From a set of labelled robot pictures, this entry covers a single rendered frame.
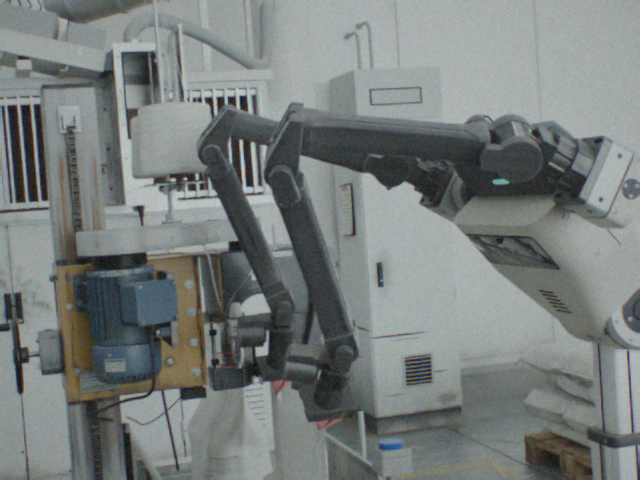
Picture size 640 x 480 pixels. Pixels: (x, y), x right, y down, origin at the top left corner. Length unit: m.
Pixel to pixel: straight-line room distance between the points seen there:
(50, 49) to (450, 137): 3.38
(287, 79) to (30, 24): 1.46
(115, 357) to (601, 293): 1.02
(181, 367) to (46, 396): 2.77
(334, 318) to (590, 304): 0.49
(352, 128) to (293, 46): 4.09
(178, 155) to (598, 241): 0.92
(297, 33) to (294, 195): 4.11
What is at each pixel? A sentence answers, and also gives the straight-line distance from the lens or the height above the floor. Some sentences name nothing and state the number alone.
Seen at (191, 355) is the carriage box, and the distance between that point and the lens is 2.58.
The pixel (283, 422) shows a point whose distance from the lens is 2.31.
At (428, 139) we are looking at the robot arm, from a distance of 1.75.
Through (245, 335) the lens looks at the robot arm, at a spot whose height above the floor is 1.16.
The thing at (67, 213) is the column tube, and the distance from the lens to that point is 2.58.
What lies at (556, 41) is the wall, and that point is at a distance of 7.58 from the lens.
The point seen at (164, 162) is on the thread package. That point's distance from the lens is 2.35.
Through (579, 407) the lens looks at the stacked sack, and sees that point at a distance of 5.25.
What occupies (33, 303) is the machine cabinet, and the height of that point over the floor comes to 1.03.
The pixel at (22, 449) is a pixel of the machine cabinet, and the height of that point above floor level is 0.35.
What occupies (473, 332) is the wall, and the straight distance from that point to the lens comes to 7.25.
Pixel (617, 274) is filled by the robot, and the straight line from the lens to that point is 2.06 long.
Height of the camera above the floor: 1.47
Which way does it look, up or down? 3 degrees down
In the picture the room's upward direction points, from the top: 4 degrees counter-clockwise
